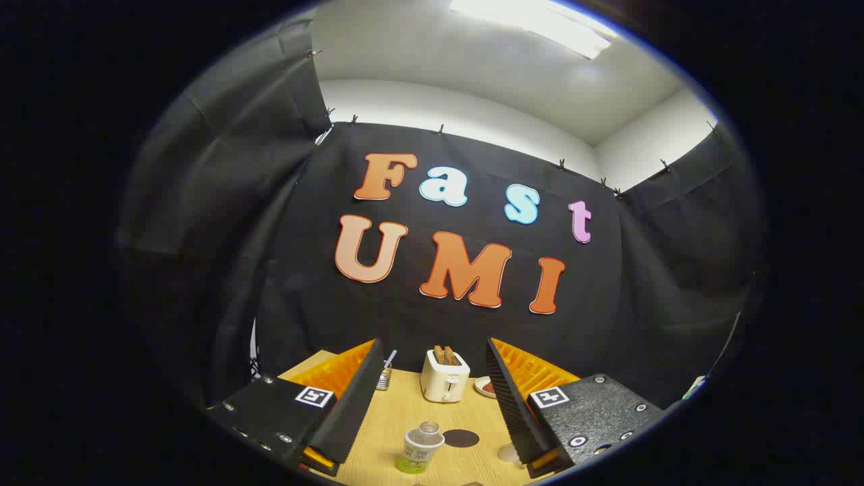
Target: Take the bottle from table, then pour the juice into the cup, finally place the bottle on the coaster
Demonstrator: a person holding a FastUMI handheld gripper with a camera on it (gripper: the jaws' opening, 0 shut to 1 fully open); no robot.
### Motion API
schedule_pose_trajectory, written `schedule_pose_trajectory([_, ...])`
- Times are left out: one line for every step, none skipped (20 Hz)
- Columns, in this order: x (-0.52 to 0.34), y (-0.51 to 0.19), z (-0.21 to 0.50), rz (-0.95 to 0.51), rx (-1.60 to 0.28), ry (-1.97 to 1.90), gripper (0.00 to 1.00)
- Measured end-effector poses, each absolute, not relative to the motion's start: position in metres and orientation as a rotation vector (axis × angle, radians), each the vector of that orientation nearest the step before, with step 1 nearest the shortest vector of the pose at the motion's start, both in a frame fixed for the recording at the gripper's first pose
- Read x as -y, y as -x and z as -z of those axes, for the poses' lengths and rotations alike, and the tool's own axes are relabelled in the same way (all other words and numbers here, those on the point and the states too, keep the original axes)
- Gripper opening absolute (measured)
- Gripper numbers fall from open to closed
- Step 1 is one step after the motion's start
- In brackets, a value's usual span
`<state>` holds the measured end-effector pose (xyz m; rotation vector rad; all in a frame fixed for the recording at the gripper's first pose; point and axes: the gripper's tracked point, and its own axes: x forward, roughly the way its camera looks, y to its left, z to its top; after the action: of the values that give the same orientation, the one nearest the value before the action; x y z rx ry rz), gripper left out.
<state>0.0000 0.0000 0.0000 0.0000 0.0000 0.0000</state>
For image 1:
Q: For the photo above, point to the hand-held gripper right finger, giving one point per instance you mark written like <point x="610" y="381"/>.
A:
<point x="516" y="412"/>

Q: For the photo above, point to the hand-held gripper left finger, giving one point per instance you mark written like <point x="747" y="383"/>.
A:
<point x="354" y="405"/>

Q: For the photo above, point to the white cup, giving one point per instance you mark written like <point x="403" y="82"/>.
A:
<point x="507" y="453"/>

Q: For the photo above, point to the dark brown round coaster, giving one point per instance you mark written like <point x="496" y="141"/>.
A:
<point x="461" y="439"/>

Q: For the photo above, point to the clear juice bottle white label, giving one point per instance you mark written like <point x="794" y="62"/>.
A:
<point x="420" y="449"/>

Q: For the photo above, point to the small plate with brown food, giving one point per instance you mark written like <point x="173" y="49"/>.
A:
<point x="484" y="387"/>

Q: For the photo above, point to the wooden table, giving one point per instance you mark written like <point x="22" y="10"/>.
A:
<point x="405" y="418"/>

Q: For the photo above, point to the pen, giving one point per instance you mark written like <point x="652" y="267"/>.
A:
<point x="390" y="358"/>

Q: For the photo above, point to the white toaster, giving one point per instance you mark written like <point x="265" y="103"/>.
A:
<point x="444" y="383"/>

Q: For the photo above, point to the toast slice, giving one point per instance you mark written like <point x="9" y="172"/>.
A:
<point x="451" y="356"/>
<point x="439" y="356"/>

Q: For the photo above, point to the black backdrop cloth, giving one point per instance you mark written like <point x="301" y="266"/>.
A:
<point x="304" y="270"/>

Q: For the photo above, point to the ceiling light panel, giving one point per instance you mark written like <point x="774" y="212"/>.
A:
<point x="533" y="23"/>

